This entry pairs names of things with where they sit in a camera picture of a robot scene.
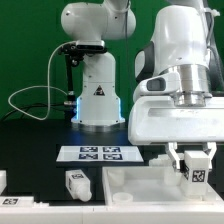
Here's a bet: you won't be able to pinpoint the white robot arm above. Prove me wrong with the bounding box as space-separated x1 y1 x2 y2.
61 0 224 170

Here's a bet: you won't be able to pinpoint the white fiducial marker sheet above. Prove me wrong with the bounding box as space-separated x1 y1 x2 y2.
56 146 143 162

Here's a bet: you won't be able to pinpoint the white camera cable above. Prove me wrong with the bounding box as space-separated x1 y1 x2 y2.
7 41 78 122

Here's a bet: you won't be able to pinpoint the background camera on stand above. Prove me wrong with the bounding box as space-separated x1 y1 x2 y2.
58 42 107 118

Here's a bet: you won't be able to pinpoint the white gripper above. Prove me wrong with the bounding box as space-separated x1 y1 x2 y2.
128 96 224 172

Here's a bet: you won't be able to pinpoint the white U-shaped obstacle fence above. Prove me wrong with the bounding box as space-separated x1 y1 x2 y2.
0 169 224 224

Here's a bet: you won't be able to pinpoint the black cables on table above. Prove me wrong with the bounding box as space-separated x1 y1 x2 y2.
0 102 75 122

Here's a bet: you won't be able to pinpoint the white square tabletop part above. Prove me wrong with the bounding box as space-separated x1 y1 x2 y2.
102 166 224 206

